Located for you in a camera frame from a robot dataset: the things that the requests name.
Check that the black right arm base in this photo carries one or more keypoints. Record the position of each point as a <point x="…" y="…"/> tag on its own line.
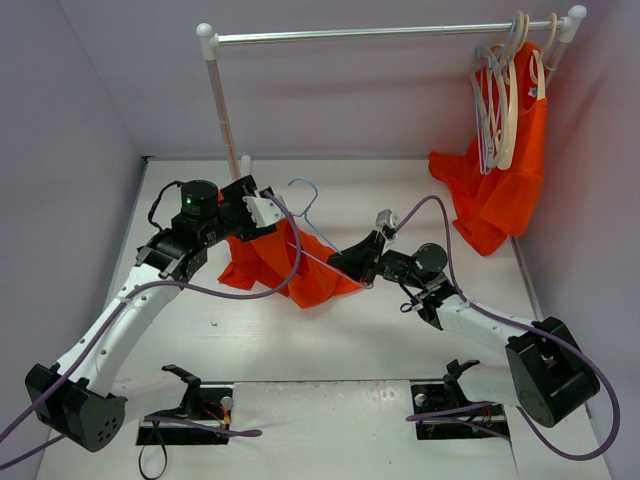
<point x="446" y="414"/>

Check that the orange t shirt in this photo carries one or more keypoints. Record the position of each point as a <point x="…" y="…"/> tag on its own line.
<point x="271" y="261"/>
<point x="492" y="207"/>

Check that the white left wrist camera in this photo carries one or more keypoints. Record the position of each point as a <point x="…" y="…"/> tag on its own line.
<point x="264" y="211"/>

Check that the hanging orange t shirt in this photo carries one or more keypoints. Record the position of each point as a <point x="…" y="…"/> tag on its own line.
<point x="492" y="207"/>

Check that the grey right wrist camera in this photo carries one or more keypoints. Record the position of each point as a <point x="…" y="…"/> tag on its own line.
<point x="386" y="223"/>

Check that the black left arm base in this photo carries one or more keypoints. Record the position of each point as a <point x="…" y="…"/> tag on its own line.
<point x="203" y="403"/>

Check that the white metal clothes rack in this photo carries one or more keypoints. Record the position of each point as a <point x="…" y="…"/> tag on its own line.
<point x="356" y="93"/>

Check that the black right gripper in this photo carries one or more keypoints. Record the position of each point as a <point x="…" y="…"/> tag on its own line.
<point x="375" y="255"/>

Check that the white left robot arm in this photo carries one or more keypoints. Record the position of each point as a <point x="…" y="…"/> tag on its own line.
<point x="78" y="396"/>

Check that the lavender wire hanger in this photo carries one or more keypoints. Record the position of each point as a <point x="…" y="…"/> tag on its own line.
<point x="494" y="86"/>

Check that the cream hanger with shirt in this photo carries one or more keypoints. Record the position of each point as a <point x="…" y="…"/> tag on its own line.
<point x="537" y="73"/>

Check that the cream plastic hanger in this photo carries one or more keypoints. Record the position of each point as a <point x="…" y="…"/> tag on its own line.
<point x="506" y="53"/>

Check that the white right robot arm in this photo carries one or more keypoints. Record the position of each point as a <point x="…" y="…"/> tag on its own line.
<point x="540" y="372"/>

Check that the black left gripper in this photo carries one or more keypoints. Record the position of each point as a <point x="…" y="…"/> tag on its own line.
<point x="242" y="189"/>

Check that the grey plastic hanger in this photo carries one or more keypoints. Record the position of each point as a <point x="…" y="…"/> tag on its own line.
<point x="490" y="104"/>

